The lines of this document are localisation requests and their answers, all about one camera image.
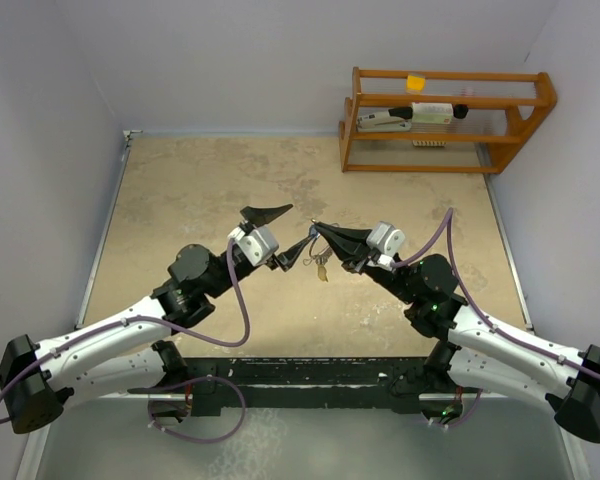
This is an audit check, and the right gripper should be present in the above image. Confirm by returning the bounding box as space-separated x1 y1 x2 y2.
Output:
315 223 418 305

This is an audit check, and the bunch of metal keys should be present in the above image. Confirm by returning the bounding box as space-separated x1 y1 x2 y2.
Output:
303 247 333 282

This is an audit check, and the blue key tag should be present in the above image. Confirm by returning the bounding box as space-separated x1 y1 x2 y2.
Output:
308 226 320 239

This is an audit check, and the large metal keyring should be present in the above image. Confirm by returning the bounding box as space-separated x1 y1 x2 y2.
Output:
302 221 333 266

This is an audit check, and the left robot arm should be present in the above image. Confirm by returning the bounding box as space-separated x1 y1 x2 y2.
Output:
0 204 306 434

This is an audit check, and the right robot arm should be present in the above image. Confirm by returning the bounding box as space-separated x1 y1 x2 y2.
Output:
313 212 600 444

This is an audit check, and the small comb binding piece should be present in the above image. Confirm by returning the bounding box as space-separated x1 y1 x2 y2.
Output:
412 140 447 148

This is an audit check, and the wooden shelf rack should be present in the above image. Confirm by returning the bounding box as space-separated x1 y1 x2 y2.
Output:
338 67 558 175

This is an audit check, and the white stapler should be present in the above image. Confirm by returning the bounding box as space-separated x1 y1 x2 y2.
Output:
356 107 413 133

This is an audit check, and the white green box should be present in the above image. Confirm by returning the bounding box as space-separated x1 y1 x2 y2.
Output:
412 102 454 125

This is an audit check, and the small black object on shelf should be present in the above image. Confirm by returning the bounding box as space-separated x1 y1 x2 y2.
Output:
453 104 469 119

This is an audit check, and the yellow sticky note block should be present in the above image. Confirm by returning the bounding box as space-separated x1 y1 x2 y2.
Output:
405 74 426 94

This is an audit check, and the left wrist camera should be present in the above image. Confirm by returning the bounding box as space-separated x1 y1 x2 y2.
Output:
228 226 279 267

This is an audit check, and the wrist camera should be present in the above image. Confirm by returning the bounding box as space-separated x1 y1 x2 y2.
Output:
228 226 279 267
366 221 405 270

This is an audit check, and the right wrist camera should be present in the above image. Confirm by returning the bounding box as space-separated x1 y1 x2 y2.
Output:
366 221 405 270

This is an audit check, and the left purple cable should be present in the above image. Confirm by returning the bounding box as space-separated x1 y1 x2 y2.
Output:
0 237 251 426

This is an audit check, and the black mounting base rail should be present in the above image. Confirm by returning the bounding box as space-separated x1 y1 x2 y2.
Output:
132 357 477 417

